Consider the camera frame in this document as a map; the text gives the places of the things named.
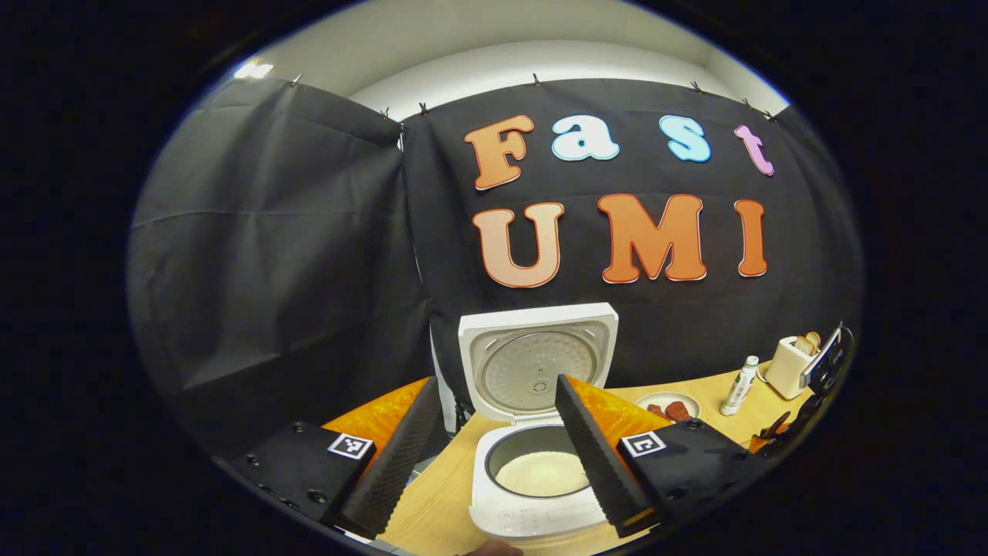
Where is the black backdrop cloth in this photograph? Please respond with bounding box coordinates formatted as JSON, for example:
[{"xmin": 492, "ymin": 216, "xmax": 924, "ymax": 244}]
[{"xmin": 127, "ymin": 77, "xmax": 864, "ymax": 464}]

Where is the white drink bottle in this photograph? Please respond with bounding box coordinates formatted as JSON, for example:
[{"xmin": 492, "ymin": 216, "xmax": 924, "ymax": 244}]
[{"xmin": 720, "ymin": 355, "xmax": 760, "ymax": 416}]

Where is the white round plate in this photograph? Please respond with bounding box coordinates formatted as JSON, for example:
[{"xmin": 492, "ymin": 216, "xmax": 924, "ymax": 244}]
[{"xmin": 635, "ymin": 392, "xmax": 701, "ymax": 423}]

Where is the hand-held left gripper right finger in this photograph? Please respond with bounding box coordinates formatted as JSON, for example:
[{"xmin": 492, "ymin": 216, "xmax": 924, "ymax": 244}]
[{"xmin": 554, "ymin": 375, "xmax": 773, "ymax": 539}]

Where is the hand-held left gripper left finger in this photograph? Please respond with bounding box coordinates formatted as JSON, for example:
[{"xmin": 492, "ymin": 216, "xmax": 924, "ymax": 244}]
[{"xmin": 224, "ymin": 376, "xmax": 442, "ymax": 540}]

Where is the white rice layer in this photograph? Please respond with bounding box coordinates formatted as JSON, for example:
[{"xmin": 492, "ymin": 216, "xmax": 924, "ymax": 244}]
[{"xmin": 496, "ymin": 452, "xmax": 591, "ymax": 497}]

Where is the white rice cooker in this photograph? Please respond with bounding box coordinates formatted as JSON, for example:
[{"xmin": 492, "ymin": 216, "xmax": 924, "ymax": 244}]
[{"xmin": 431, "ymin": 303, "xmax": 620, "ymax": 545}]

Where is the white toaster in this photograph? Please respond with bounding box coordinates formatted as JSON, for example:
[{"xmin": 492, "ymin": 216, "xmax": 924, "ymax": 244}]
[{"xmin": 766, "ymin": 336, "xmax": 811, "ymax": 400}]

